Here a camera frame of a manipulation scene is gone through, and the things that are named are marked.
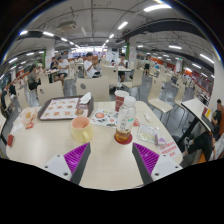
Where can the beige table black edge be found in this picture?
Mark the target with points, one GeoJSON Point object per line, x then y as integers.
{"type": "Point", "coordinates": [196, 106]}

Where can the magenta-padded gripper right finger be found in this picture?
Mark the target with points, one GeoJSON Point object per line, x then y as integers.
{"type": "Point", "coordinates": [148, 158]}

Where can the white paper napkin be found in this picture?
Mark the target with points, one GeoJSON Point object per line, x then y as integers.
{"type": "Point", "coordinates": [85, 98]}

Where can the group of ceiling lights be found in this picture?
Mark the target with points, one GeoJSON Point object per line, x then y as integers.
{"type": "Point", "coordinates": [156, 7]}

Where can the ceiling air conditioner unit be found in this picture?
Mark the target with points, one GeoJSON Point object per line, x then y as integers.
{"type": "Point", "coordinates": [67, 26]}

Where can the clear tea bottle white cap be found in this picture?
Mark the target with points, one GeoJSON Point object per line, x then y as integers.
{"type": "Point", "coordinates": [125, 123]}

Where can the group of beige chairs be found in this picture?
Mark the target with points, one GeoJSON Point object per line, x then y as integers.
{"type": "Point", "coordinates": [136, 78]}

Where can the white red-bordered paper sheet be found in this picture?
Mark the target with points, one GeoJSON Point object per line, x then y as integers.
{"type": "Point", "coordinates": [16, 128]}

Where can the small red sauce packet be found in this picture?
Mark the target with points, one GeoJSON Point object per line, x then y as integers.
{"type": "Point", "coordinates": [136, 122]}

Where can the crumpled white tissue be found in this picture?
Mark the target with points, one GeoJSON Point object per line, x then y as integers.
{"type": "Point", "coordinates": [147, 117]}

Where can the pale yellow mug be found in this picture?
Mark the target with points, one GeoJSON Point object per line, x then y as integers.
{"type": "Point", "coordinates": [81, 131]}

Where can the clear plastic food bag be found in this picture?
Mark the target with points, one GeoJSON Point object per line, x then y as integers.
{"type": "Point", "coordinates": [28, 116]}

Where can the flat round red coaster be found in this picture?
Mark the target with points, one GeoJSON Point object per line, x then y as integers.
{"type": "Point", "coordinates": [128, 141]}

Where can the colourful printed leaflet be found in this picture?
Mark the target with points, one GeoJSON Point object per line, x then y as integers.
{"type": "Point", "coordinates": [103, 117]}

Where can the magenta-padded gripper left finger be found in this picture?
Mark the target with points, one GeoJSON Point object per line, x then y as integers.
{"type": "Point", "coordinates": [75, 158]}

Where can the red paper cup white lid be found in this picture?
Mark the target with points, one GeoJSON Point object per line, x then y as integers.
{"type": "Point", "coordinates": [119, 100]}

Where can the small pink packet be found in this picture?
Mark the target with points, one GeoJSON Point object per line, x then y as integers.
{"type": "Point", "coordinates": [161, 141]}

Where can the person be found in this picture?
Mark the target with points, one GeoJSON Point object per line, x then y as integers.
{"type": "Point", "coordinates": [63, 66]}
{"type": "Point", "coordinates": [147, 66]}
{"type": "Point", "coordinates": [33, 78]}
{"type": "Point", "coordinates": [90, 68]}
{"type": "Point", "coordinates": [4, 100]}
{"type": "Point", "coordinates": [53, 64]}
{"type": "Point", "coordinates": [122, 63]}
{"type": "Point", "coordinates": [12, 90]}
{"type": "Point", "coordinates": [203, 143]}

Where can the clear plastic packet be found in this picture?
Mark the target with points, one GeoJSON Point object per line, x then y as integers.
{"type": "Point", "coordinates": [148, 134]}

